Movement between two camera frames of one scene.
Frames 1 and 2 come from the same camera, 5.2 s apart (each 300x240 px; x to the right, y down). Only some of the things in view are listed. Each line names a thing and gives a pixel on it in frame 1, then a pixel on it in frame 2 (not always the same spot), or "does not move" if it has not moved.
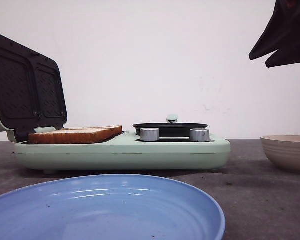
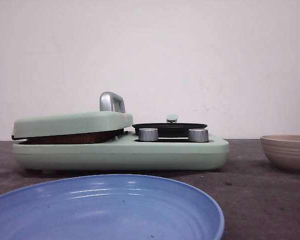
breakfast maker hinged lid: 27,89 → 112,116
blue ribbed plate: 107,207 does not move
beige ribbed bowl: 288,152 does not move
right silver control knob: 199,135 does not move
